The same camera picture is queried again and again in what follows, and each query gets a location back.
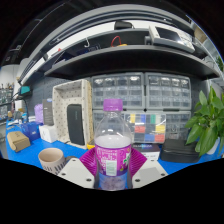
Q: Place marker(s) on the yellow multimeter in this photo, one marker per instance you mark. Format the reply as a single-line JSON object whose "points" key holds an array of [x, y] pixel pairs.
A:
{"points": [[90, 145]]}

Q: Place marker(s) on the black rectangular speaker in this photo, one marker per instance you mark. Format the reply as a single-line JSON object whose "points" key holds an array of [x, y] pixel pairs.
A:
{"points": [[76, 125]]}

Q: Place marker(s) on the purple plastic pack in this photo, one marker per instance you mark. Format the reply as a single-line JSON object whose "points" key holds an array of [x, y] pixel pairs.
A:
{"points": [[38, 113]]}

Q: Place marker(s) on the black and white box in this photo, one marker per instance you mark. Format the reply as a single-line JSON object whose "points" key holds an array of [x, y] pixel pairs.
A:
{"points": [[148, 151]]}

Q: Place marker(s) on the small white box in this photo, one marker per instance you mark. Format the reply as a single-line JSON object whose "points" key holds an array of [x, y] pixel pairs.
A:
{"points": [[47, 133]]}

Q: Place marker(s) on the white perforated basket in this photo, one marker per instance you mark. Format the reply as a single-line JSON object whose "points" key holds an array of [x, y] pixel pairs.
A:
{"points": [[61, 100]]}

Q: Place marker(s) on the black wall shelf unit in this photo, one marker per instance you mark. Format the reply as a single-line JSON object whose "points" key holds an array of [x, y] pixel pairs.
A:
{"points": [[133, 60]]}

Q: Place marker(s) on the clear box with coloured parts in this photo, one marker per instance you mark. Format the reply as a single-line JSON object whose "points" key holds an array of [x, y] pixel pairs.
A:
{"points": [[146, 128]]}

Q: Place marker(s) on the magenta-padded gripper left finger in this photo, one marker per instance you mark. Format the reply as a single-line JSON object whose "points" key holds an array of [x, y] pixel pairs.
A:
{"points": [[76, 171]]}

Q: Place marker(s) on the dark grey box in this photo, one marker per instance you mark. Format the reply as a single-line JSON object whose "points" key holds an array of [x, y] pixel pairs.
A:
{"points": [[48, 111]]}

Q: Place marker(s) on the purple-capped clear drink bottle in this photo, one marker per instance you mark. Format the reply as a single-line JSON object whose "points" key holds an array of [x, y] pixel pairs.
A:
{"points": [[112, 150]]}

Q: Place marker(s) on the black zip case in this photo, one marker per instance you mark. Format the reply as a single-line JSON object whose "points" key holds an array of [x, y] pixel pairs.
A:
{"points": [[178, 151]]}

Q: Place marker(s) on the blue box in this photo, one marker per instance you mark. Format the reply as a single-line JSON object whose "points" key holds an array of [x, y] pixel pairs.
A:
{"points": [[30, 130]]}

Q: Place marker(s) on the green potted plant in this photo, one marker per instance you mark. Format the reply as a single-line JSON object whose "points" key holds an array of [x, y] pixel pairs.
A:
{"points": [[206, 123]]}

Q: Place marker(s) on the brown cardboard box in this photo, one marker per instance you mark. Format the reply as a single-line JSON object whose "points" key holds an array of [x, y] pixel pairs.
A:
{"points": [[18, 141]]}

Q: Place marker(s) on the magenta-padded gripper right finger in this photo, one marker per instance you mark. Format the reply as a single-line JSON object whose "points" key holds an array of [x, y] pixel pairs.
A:
{"points": [[150, 171]]}

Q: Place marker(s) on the beige patterned mug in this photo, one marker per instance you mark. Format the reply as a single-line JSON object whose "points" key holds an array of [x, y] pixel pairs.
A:
{"points": [[51, 160]]}

